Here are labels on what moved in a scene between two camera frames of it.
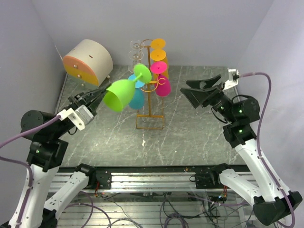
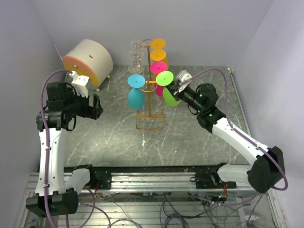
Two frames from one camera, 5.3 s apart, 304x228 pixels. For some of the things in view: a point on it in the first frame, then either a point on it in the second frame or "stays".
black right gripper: x=201 y=91 -> x=174 y=90
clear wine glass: x=136 y=55 stays
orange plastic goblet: x=159 y=55 stays
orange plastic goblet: x=158 y=43 stays
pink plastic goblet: x=163 y=86 stays
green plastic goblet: x=120 y=91 -> x=165 y=78
